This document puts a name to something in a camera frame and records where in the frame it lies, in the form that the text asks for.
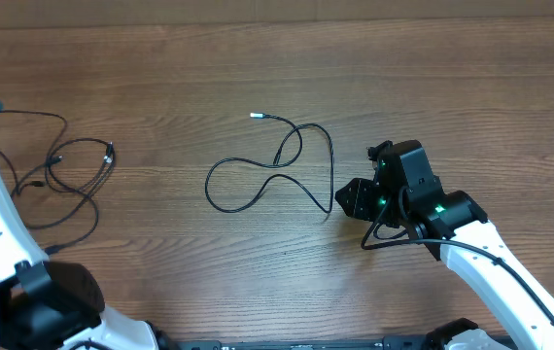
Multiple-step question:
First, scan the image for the thin black USB cable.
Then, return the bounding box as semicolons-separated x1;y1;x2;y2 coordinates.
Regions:
0;110;101;257

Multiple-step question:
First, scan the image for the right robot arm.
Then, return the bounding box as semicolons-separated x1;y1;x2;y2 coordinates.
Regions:
334;140;554;349

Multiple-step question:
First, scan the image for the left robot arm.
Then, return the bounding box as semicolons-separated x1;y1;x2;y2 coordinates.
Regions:
0;102;172;349

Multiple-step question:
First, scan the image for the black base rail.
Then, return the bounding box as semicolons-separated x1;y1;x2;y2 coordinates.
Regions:
174;335;450;350

